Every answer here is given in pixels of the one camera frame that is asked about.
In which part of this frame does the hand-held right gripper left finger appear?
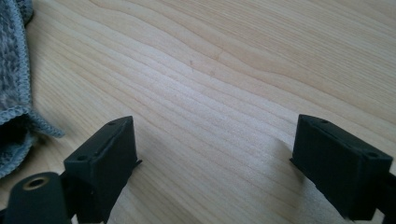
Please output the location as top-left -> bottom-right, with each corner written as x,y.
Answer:
63,115 -> 143,224

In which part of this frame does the grey cloth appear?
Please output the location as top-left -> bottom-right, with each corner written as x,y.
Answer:
0,0 -> 65,180

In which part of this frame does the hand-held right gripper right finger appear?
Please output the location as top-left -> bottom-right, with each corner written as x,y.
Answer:
290,113 -> 394,222

